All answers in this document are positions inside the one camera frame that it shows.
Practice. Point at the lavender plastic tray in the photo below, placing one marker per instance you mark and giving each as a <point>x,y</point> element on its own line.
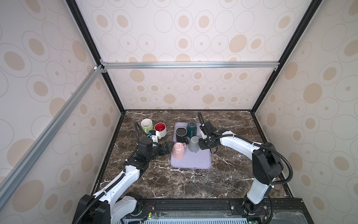
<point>191,160</point>

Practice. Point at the right black frame post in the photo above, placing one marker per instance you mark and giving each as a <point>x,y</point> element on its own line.
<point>302,26</point>

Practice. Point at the white mug red inside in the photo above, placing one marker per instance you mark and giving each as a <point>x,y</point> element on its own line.
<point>161,130</point>

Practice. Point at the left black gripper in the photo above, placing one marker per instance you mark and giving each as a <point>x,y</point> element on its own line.
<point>163,152</point>

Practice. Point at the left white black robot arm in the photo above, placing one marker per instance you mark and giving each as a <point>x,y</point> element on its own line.
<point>111,204</point>

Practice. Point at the left diagonal aluminium rail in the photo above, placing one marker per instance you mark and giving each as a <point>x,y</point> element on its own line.
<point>26,163</point>

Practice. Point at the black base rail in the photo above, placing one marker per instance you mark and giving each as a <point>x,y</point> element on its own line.
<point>219,211</point>

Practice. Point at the horizontal aluminium rail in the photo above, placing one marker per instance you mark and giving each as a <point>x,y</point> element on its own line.
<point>191,65</point>

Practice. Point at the light green mug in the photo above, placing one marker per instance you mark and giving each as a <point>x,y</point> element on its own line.
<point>147,125</point>

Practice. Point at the black frame post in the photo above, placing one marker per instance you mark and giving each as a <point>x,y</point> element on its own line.
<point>75,11</point>
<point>302,26</point>

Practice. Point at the left black frame post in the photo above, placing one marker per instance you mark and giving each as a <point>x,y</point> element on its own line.
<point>75,11</point>

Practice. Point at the dark green mug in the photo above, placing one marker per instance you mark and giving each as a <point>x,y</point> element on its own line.
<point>191,129</point>

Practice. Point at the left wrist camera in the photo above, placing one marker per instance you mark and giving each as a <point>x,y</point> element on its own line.
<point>154,135</point>

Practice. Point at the grey mug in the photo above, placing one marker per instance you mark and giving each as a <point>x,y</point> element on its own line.
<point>194,144</point>

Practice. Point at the pink faceted mug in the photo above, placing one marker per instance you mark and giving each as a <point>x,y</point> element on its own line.
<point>178,150</point>

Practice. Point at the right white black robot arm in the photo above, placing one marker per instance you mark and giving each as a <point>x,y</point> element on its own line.
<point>269,166</point>

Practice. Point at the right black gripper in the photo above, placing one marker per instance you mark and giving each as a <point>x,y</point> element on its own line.
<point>202,146</point>

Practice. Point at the black mug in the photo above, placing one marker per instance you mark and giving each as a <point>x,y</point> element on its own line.
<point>181,135</point>

